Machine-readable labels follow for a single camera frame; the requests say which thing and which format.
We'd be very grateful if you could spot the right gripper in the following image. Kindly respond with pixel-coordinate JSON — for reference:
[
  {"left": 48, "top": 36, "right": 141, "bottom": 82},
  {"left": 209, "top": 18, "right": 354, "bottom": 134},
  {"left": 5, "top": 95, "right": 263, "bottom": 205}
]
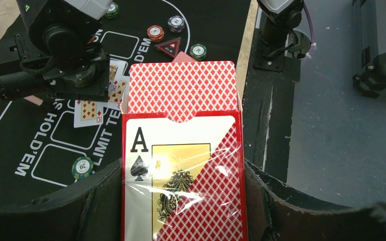
[{"left": 0, "top": 23, "right": 110, "bottom": 102}]

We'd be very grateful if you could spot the single green poker chip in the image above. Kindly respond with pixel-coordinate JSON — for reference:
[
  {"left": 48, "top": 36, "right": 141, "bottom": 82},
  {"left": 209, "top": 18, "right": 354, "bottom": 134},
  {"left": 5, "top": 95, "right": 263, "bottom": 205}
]
[{"left": 71, "top": 156, "right": 93, "bottom": 180}]

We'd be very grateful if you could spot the black red all-in triangle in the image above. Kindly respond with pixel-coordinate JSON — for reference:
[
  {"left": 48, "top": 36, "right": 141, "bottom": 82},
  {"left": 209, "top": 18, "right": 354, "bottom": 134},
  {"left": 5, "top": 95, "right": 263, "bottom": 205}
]
[{"left": 155, "top": 37, "right": 181, "bottom": 58}]

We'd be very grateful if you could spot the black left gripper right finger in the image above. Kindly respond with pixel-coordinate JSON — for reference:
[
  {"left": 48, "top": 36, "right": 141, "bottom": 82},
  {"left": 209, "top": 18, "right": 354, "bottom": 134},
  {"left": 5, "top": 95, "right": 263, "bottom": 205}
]
[{"left": 244, "top": 161, "right": 386, "bottom": 240}]

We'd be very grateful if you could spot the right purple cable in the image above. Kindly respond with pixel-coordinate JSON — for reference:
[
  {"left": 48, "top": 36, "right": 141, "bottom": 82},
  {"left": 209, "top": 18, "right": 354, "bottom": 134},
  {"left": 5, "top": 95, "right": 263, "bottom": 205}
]
[{"left": 303, "top": 3, "right": 317, "bottom": 60}]

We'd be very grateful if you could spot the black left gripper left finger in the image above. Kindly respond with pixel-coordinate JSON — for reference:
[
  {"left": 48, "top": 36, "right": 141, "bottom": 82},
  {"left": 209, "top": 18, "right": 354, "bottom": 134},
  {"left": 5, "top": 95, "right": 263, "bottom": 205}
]
[{"left": 0, "top": 160, "right": 122, "bottom": 240}]

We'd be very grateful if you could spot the black poker table mat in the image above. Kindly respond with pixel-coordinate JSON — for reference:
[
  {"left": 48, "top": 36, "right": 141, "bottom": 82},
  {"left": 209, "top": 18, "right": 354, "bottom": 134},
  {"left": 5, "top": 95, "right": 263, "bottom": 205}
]
[{"left": 0, "top": 1, "right": 250, "bottom": 207}]

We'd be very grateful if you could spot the playing card deck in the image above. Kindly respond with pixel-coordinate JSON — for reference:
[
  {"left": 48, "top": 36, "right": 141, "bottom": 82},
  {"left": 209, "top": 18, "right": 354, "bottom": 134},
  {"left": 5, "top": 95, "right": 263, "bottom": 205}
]
[{"left": 121, "top": 61, "right": 248, "bottom": 240}]

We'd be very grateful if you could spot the ten of diamonds card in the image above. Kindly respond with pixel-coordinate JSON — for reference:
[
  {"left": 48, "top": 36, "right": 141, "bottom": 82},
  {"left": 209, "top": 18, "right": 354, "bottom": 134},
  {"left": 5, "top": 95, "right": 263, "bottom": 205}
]
[{"left": 73, "top": 100, "right": 104, "bottom": 128}]

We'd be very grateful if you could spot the king face card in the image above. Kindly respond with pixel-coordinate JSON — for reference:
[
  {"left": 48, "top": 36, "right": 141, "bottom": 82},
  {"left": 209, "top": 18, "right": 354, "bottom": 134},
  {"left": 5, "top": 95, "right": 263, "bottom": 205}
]
[{"left": 109, "top": 60, "right": 128, "bottom": 92}]

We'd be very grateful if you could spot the grey equipment case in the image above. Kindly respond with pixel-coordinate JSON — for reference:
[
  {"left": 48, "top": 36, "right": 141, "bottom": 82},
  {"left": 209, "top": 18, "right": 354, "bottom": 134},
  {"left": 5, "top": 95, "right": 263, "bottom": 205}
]
[{"left": 352, "top": 1, "right": 386, "bottom": 98}]

